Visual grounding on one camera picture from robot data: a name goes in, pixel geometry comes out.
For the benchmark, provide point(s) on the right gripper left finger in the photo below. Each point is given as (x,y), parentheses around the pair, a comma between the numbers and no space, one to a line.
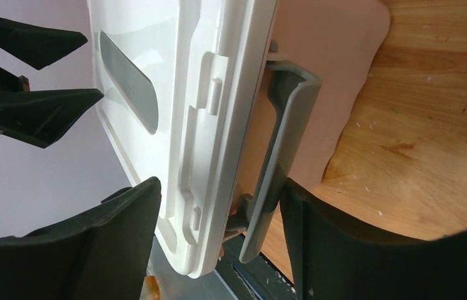
(101,253)

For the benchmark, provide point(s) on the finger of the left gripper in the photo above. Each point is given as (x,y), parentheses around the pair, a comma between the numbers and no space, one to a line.
(38,46)
(41,118)

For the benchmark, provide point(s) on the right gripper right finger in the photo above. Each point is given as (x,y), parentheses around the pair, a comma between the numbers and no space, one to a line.
(335,255)

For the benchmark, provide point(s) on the white bin lid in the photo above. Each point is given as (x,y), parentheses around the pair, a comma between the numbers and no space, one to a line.
(179,80)

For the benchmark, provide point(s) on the pink plastic bin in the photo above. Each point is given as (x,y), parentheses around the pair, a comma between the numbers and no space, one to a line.
(337,41)

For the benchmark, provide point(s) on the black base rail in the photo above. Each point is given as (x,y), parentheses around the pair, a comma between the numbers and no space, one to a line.
(257,279)

